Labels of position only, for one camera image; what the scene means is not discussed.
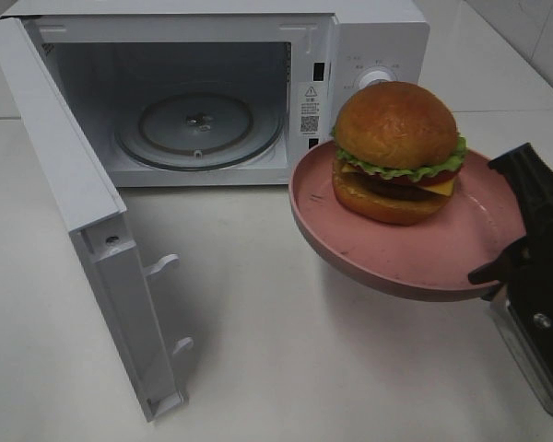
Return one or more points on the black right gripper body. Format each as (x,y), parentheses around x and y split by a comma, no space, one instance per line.
(530,291)

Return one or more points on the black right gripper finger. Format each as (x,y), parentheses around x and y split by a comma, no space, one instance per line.
(531,181)
(510,261)

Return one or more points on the pink round plate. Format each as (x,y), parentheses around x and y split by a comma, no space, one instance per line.
(429,261)

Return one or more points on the toy hamburger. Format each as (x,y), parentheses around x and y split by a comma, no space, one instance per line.
(398,153)

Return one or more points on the white microwave door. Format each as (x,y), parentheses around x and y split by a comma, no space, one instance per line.
(94,215)

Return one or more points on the upper white power knob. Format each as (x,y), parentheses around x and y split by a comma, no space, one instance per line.
(375,75)

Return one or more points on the white warning label sticker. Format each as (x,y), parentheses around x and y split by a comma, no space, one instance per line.
(309,105)

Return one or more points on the glass microwave turntable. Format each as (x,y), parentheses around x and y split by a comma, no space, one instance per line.
(204,130)

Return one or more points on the white microwave oven body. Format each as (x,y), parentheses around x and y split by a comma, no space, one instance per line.
(110,57)

